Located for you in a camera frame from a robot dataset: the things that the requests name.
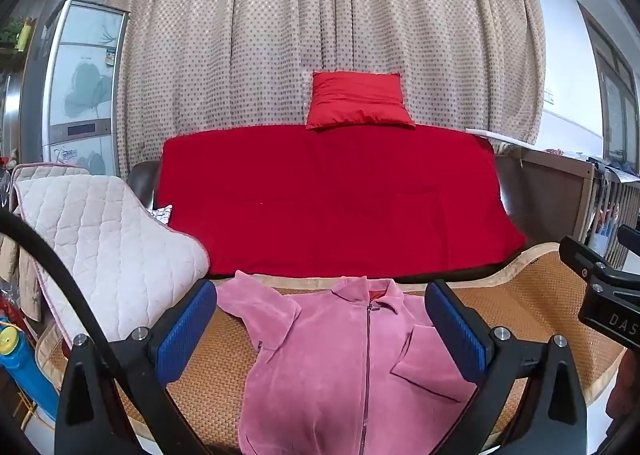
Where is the beige dotted curtain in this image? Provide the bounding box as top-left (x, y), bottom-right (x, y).
top-left (104, 0), bottom-right (547, 180)

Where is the window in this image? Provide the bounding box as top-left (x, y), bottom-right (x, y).
top-left (577, 1), bottom-right (640, 176)

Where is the silver refrigerator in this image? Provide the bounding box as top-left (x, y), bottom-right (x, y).
top-left (22, 0), bottom-right (132, 178)

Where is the red pillow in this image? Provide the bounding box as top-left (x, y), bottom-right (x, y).
top-left (305, 71), bottom-right (417, 132)

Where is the pink zip jacket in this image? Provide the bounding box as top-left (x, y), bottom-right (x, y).
top-left (216, 271), bottom-right (478, 455)

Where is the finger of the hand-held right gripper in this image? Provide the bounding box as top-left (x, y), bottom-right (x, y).
top-left (559, 235), bottom-right (613, 282)

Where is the woven straw mat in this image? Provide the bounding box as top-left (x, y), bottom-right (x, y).
top-left (37, 242), bottom-right (628, 441)

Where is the person's right forearm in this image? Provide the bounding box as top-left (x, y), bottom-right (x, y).
top-left (606, 349), bottom-right (640, 432)

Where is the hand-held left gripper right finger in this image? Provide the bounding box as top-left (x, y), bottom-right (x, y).
top-left (425, 279), bottom-right (588, 455)

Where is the black cable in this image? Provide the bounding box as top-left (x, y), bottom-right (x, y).
top-left (0, 210), bottom-right (207, 455)

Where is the yellow bottle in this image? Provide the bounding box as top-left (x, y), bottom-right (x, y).
top-left (17, 19), bottom-right (35, 52)

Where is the white quilted pad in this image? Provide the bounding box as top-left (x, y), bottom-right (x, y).
top-left (11, 162), bottom-right (211, 343)

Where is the blue and yellow toy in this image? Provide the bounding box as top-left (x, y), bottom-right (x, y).
top-left (0, 317), bottom-right (60, 423)

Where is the red blanket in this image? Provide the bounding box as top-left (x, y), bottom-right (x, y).
top-left (159, 124), bottom-right (528, 278)

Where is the wooden crib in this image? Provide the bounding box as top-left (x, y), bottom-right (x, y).
top-left (492, 140), bottom-right (640, 271)

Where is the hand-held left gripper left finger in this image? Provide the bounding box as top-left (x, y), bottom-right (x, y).
top-left (54, 279), bottom-right (218, 455)

